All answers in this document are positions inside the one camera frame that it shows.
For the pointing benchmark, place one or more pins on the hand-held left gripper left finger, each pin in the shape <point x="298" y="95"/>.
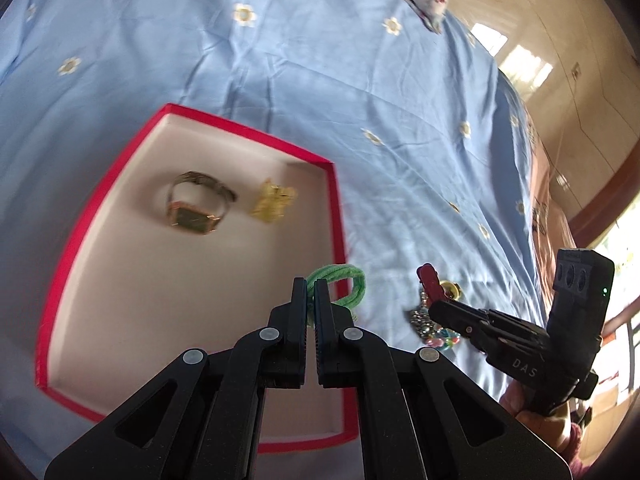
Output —
<point x="296" y="340"/>

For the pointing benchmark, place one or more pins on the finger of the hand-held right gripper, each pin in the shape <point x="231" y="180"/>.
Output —
<point x="460" y="317"/>

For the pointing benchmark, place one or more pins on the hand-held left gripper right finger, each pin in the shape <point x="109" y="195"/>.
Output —
<point x="326" y="340"/>

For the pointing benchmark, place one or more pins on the red hair clip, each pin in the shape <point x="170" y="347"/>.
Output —
<point x="430" y="280"/>

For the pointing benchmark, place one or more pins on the red shallow box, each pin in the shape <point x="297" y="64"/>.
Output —
<point x="150" y="310"/>

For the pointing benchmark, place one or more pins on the person's right forearm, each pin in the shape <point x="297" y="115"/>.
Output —
<point x="577" y="455"/>

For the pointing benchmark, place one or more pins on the person's right hand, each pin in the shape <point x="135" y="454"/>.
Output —
<point x="542" y="430"/>

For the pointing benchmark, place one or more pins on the pink under sheet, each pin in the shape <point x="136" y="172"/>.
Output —
<point x="550" y="220"/>

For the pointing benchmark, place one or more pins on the yellow hair claw clip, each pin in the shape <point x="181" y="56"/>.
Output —
<point x="270" y="202"/>

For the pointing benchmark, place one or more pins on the gold wristwatch green dial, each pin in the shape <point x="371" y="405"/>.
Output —
<point x="192" y="217"/>

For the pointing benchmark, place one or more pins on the blue flowered bedsheet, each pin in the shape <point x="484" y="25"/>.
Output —
<point x="350" y="85"/>

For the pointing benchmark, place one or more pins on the brown wooden door frame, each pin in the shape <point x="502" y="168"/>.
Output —
<point x="600" y="205"/>

